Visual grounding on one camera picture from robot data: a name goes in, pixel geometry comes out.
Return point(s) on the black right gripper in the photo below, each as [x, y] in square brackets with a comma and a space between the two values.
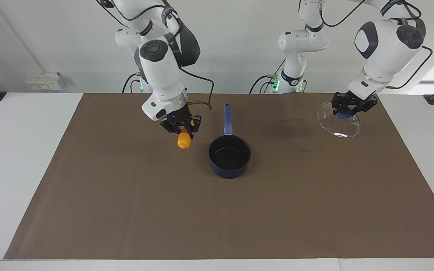
[179, 117]

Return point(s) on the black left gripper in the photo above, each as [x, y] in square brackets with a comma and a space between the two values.
[354, 101]

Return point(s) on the yellow toy corn cob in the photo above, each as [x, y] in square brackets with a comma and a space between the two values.
[184, 141]

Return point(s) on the glass lid with blue knob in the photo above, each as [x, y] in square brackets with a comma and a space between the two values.
[339, 126]

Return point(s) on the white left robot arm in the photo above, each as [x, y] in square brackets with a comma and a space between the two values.
[382, 52]

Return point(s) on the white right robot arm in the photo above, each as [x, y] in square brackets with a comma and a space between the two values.
[160, 75]

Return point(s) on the brown table mat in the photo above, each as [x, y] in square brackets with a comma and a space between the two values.
[239, 210]

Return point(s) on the white wall outlet box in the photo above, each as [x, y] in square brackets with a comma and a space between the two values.
[43, 81]

